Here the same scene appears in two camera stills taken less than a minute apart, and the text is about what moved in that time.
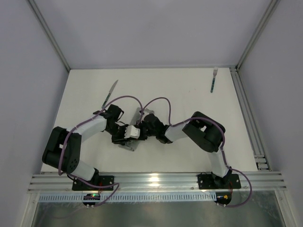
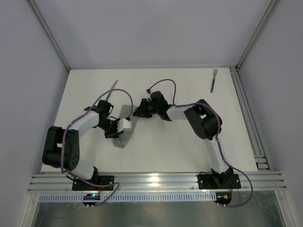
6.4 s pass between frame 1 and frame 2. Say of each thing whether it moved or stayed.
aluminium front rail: stayed
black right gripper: moved
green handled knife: stayed
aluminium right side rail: stayed
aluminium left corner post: stayed
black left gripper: moved
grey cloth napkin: moved
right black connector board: stayed
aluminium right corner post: stayed
